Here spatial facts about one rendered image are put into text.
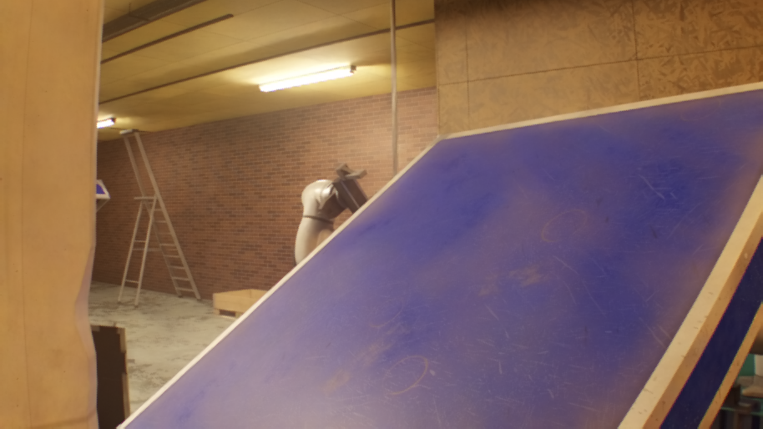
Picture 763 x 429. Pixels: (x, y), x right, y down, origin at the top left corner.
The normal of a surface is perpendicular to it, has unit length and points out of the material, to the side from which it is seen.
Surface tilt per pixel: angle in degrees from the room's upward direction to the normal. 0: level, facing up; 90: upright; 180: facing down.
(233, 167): 90
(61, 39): 90
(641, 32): 90
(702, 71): 90
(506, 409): 37
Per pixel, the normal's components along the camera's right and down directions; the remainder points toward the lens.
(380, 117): -0.61, -0.04
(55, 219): 0.79, -0.04
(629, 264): -0.53, -0.80
